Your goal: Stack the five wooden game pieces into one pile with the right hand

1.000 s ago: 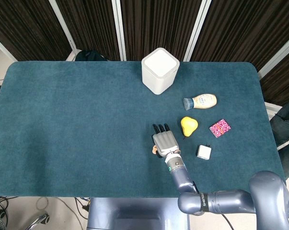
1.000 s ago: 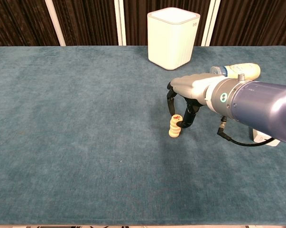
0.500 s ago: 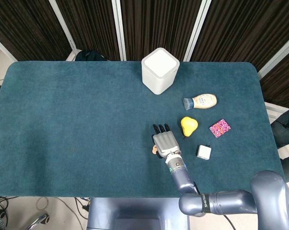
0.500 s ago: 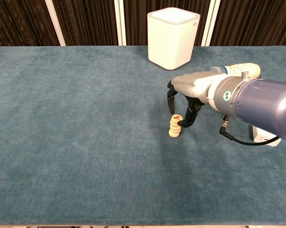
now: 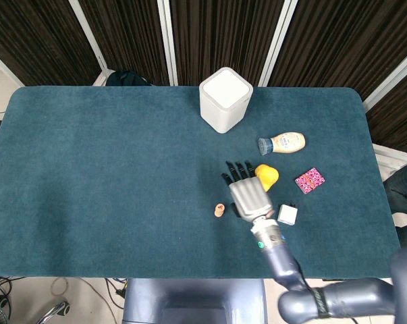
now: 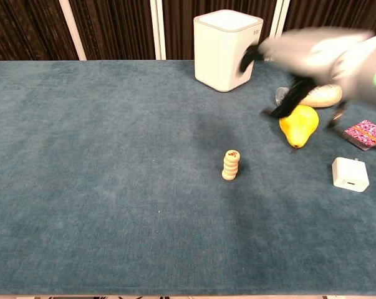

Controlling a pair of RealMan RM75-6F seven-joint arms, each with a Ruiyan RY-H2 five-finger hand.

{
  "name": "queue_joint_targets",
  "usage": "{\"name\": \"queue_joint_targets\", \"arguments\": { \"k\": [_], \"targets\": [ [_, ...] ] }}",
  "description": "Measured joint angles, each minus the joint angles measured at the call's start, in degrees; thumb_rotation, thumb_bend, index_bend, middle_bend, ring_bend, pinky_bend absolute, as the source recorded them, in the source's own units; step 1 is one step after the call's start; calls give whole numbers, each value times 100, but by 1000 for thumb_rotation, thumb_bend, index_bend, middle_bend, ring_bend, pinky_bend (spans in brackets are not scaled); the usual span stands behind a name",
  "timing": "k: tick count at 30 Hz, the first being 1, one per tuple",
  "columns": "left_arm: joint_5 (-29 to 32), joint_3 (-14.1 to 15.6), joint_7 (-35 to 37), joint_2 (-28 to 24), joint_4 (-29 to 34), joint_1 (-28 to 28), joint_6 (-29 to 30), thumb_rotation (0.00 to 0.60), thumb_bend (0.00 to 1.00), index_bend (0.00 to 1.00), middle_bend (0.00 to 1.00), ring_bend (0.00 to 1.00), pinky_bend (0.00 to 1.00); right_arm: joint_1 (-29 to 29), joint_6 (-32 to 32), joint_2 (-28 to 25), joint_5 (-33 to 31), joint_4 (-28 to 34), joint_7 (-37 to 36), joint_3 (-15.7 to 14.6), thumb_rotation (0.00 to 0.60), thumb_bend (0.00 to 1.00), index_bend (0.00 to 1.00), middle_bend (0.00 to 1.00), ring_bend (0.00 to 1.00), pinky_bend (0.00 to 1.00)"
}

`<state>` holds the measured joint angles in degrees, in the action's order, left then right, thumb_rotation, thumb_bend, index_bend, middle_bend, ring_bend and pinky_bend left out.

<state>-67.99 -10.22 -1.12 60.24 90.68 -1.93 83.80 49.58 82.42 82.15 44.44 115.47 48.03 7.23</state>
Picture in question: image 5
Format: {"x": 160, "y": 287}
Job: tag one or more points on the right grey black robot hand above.
{"x": 250, "y": 199}

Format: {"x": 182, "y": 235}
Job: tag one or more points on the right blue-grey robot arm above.
{"x": 282, "y": 260}

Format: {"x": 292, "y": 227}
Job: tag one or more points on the yellow pear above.
{"x": 269, "y": 175}

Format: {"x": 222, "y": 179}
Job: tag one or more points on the white charger adapter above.
{"x": 287, "y": 215}

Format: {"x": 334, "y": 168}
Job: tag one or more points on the pink patterned card box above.
{"x": 310, "y": 180}

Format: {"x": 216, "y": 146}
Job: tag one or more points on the cream mayonnaise squeeze bottle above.
{"x": 287, "y": 142}

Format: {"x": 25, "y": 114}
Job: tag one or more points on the white square trash bin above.
{"x": 225, "y": 101}

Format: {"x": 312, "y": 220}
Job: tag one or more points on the blue-grey robot torso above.
{"x": 189, "y": 303}

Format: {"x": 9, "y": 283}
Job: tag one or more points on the teal table cloth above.
{"x": 88, "y": 168}

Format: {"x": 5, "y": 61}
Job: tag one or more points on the dark brown slatted panel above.
{"x": 132, "y": 33}
{"x": 341, "y": 40}
{"x": 399, "y": 125}
{"x": 223, "y": 33}
{"x": 38, "y": 33}

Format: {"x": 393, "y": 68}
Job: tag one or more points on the black bag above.
{"x": 125, "y": 79}

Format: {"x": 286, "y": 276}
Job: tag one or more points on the chrome chair leg with caster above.
{"x": 54, "y": 308}

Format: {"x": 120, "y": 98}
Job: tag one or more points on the white metal frame base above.
{"x": 380, "y": 150}

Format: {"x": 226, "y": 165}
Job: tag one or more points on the white partition frame post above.
{"x": 166, "y": 40}
{"x": 88, "y": 33}
{"x": 277, "y": 44}
{"x": 392, "y": 79}
{"x": 4, "y": 65}

